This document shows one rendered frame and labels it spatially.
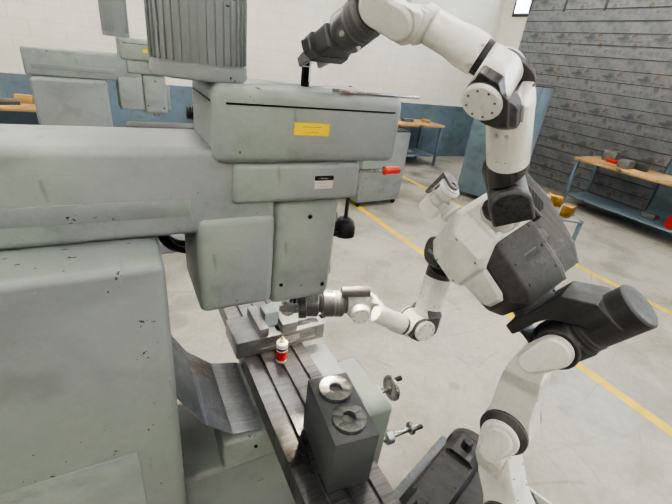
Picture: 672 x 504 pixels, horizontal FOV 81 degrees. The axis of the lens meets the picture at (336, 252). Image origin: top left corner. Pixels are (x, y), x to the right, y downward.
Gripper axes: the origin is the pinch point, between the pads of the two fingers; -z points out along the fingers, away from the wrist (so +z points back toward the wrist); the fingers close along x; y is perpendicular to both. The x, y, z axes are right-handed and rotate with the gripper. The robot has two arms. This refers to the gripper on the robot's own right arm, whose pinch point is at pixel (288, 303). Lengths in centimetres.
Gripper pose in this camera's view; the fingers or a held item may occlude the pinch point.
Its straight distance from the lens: 128.5
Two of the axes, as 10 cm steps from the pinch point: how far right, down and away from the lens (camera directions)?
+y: -1.1, 8.9, 4.5
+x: 1.5, 4.6, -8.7
